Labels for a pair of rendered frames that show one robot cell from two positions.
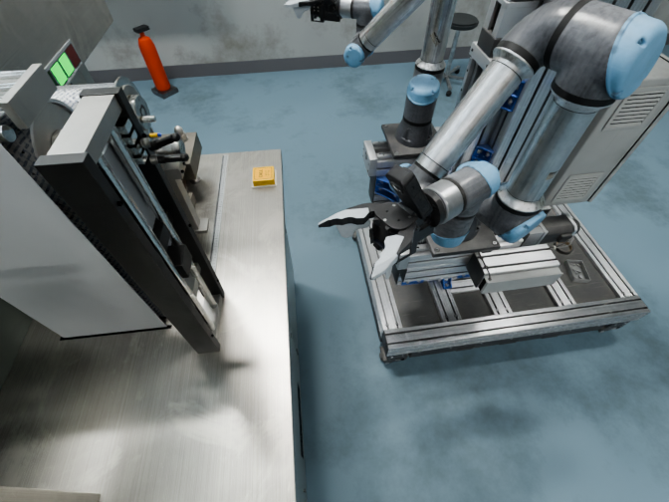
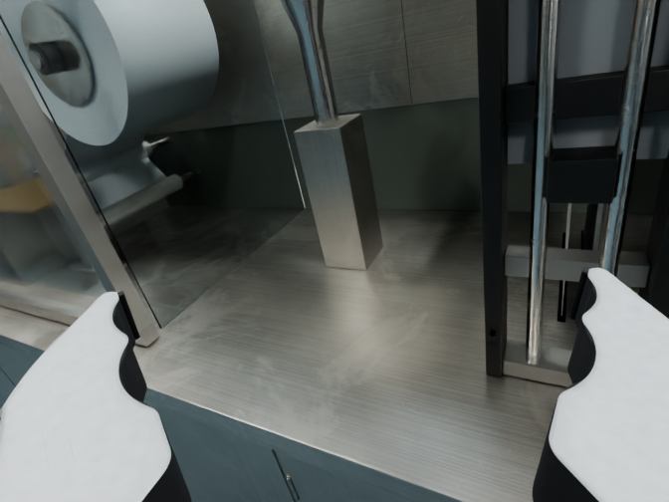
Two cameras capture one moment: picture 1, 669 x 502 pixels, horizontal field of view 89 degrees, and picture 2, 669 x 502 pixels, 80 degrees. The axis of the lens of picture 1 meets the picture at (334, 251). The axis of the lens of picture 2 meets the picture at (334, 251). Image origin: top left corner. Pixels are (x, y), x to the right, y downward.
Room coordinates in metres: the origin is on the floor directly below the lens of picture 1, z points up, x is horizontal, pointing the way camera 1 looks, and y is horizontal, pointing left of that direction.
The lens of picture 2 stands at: (0.40, -0.10, 1.30)
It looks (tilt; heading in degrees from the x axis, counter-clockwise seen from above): 28 degrees down; 130
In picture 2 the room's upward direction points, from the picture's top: 13 degrees counter-clockwise
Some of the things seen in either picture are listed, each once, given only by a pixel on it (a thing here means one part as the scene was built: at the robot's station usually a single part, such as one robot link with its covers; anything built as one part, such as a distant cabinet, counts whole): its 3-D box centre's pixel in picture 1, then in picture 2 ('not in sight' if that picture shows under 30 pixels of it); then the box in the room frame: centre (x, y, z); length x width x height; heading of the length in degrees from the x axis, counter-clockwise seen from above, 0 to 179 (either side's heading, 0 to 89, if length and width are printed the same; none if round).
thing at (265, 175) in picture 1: (263, 175); not in sight; (0.89, 0.24, 0.91); 0.07 x 0.07 x 0.02; 7
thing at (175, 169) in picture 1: (180, 189); not in sight; (0.67, 0.40, 1.05); 0.06 x 0.05 x 0.31; 97
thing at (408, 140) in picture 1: (415, 125); not in sight; (1.25, -0.33, 0.87); 0.15 x 0.15 x 0.10
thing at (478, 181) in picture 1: (467, 187); not in sight; (0.50, -0.26, 1.21); 0.11 x 0.08 x 0.09; 124
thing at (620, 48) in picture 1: (546, 150); not in sight; (0.65, -0.48, 1.19); 0.15 x 0.12 x 0.55; 34
